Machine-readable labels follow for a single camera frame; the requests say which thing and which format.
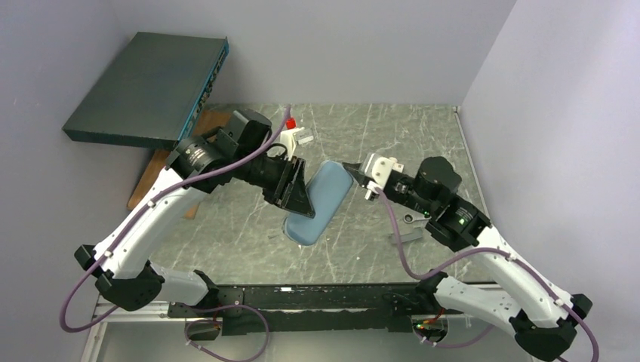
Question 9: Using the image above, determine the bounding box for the dark network switch box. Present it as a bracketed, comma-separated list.
[62, 32, 229, 150]

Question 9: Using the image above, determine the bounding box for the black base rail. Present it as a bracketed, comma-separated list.
[168, 283, 448, 336]

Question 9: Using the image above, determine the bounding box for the silver ratchet wrench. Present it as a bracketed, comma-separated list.
[402, 214, 431, 224]

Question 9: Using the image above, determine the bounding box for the wooden board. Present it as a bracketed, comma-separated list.
[127, 110, 231, 211]

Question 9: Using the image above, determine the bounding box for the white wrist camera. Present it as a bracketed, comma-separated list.
[278, 117, 314, 155]
[365, 181, 383, 201]

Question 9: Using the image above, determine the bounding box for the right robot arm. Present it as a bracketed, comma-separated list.
[344, 153, 592, 361]

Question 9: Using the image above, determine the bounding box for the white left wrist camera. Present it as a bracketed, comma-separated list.
[278, 117, 314, 155]

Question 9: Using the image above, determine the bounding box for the grey plastic bracket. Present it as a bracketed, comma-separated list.
[388, 227, 423, 245]

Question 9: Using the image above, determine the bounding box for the aluminium frame rail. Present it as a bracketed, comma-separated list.
[81, 296, 170, 362]

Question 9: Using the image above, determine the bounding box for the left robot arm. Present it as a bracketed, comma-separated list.
[75, 109, 315, 311]

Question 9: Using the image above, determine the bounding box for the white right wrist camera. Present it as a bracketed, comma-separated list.
[365, 181, 383, 201]

